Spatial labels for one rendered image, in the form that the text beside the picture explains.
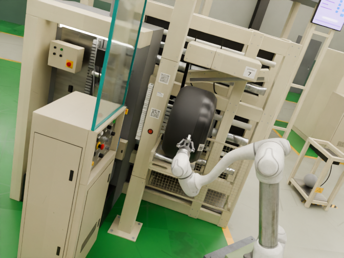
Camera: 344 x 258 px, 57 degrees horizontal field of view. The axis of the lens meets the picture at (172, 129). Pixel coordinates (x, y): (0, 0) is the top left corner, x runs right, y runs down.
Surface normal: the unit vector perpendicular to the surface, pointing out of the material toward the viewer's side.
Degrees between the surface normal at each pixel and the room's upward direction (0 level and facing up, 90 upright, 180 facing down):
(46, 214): 90
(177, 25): 90
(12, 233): 0
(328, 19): 90
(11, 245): 0
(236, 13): 90
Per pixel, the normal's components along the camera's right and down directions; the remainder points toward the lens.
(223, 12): 0.12, 0.41
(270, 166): -0.37, 0.17
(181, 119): -0.05, -0.05
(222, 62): -0.17, 0.33
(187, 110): 0.03, -0.29
